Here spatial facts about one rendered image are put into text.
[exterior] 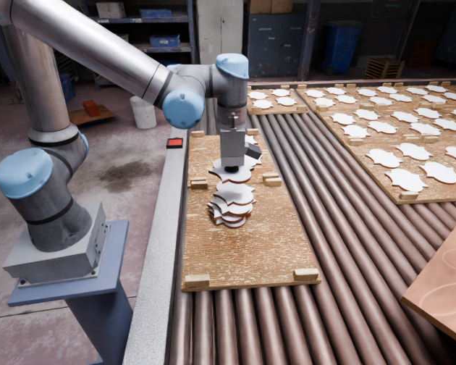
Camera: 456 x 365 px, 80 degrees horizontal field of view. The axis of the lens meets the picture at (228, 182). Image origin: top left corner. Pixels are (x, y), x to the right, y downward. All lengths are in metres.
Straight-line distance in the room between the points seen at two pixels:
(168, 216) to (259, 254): 0.33
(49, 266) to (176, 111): 0.54
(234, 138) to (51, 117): 0.45
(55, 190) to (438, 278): 0.87
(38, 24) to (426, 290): 0.84
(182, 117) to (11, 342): 1.71
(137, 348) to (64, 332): 1.24
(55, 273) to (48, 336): 1.07
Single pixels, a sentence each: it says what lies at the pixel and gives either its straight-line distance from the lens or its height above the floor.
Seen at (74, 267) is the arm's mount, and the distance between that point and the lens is 0.86.
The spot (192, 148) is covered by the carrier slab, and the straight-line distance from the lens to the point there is 1.23.
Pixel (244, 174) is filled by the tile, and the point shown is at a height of 1.09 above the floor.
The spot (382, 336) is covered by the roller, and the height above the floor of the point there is 0.91.
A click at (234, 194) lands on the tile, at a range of 0.84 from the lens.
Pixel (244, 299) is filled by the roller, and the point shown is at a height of 0.92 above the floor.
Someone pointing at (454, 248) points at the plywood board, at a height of 1.04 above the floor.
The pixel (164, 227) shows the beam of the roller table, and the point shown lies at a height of 0.91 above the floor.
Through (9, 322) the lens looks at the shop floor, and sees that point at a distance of 2.10.
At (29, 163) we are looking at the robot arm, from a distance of 0.76.
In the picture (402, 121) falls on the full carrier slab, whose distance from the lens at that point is 1.77.
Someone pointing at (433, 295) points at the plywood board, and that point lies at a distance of 0.70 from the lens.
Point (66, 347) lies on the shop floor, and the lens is 1.86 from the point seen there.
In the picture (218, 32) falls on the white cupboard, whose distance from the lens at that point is 5.54.
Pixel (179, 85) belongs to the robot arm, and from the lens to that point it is 0.54.
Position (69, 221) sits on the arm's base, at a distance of 0.81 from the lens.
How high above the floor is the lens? 1.53
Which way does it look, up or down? 36 degrees down
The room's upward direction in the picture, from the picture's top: straight up
